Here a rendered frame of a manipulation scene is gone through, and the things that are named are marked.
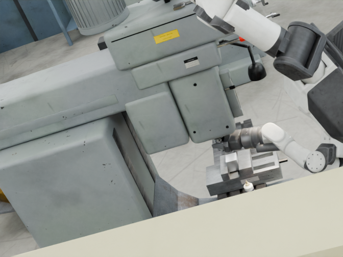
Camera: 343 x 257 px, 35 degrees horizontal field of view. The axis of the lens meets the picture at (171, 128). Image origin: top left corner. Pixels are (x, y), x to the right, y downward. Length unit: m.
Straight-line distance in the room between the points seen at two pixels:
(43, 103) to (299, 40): 1.02
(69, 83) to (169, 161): 2.65
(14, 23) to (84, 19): 7.41
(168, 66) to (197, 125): 0.29
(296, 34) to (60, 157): 1.01
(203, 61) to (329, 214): 1.77
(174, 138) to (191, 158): 2.41
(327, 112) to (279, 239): 1.50
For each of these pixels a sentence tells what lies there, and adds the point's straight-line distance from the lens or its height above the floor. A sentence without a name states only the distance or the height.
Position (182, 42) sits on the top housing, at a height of 1.77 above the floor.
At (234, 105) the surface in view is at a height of 1.40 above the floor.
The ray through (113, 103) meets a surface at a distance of 2.13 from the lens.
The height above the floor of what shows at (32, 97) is 1.74.
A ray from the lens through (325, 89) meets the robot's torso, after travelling 1.78.
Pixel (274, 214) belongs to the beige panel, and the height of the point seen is 2.30.
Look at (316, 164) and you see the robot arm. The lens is 2.08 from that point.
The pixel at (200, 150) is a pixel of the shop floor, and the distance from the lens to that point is 4.65.
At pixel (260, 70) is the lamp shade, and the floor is 1.48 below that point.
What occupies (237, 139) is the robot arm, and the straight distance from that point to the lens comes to 2.28.
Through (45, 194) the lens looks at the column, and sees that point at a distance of 2.28.
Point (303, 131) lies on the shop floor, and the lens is 4.47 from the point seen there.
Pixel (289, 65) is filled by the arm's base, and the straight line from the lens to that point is 1.68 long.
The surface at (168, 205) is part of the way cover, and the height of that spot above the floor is 0.99.
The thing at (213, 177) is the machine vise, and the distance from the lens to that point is 2.62.
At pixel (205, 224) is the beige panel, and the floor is 2.30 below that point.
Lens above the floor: 2.49
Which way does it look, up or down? 29 degrees down
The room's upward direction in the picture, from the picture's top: 23 degrees counter-clockwise
